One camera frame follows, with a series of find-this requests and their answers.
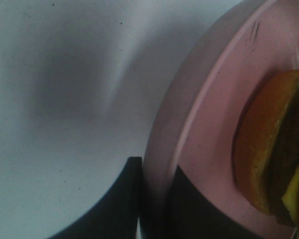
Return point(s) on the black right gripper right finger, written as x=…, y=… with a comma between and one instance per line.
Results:
x=187, y=215

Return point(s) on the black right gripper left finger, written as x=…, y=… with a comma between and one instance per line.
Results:
x=115, y=216

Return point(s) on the pink round plate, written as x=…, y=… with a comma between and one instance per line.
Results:
x=197, y=120

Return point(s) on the toy burger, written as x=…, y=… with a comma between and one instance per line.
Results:
x=266, y=149

